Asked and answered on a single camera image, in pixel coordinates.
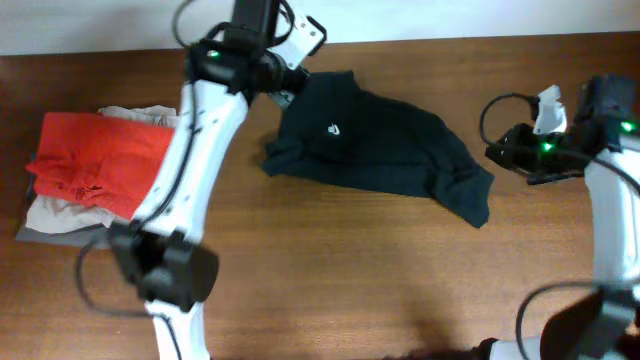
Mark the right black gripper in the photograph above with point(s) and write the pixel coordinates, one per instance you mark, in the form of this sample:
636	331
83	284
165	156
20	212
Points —
516	160

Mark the red folded shirt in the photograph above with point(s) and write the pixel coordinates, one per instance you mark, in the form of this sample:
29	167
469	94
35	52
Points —
94	160

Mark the beige folded shirt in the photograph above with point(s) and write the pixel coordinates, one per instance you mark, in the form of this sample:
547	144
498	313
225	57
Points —
56	216

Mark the black Nike t-shirt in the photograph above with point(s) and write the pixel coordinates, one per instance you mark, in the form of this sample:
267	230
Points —
337	133

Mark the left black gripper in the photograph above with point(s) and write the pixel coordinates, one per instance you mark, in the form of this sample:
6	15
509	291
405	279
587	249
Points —
297	78

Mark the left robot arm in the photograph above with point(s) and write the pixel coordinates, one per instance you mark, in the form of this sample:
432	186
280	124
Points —
260	50

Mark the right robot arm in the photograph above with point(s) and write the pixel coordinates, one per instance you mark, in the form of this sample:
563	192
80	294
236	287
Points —
601	146

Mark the grey folded shirt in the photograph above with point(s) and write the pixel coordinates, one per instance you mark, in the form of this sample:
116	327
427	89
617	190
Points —
76	238

